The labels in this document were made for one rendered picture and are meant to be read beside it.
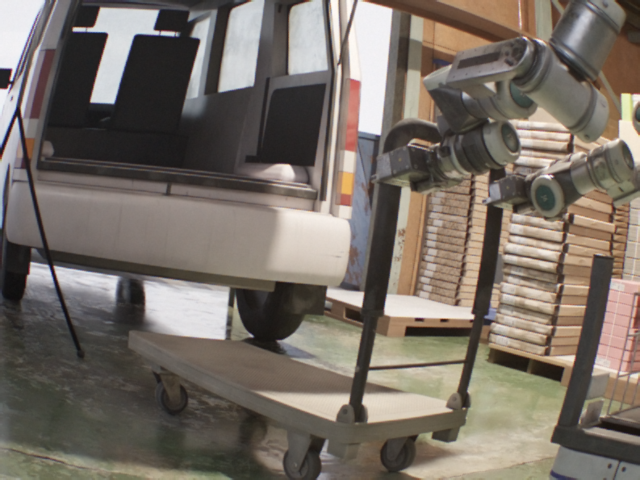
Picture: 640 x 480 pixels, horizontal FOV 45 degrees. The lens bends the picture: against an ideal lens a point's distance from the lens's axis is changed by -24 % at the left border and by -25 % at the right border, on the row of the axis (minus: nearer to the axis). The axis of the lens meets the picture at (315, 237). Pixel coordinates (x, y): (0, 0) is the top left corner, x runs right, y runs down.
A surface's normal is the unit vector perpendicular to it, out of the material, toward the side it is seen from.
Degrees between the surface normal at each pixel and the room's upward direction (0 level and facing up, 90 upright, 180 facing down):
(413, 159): 70
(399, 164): 90
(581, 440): 90
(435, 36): 90
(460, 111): 129
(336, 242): 87
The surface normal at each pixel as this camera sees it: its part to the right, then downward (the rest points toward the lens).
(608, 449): -0.80, -0.09
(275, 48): 0.44, -0.07
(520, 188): 0.64, -0.23
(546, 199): -0.62, 0.36
